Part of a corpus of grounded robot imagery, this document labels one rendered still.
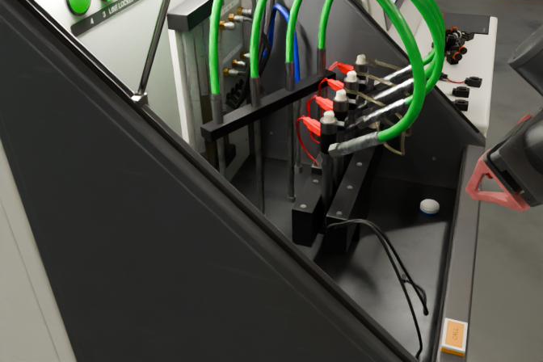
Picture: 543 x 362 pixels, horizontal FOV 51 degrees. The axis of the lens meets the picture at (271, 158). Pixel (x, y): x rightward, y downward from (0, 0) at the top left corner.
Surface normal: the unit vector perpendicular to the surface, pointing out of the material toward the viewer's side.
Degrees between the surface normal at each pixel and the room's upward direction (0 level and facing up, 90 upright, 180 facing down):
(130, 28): 90
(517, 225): 0
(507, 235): 0
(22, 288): 90
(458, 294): 0
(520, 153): 41
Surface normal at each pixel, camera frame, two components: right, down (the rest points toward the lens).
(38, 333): -0.34, 0.52
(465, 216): -0.04, -0.84
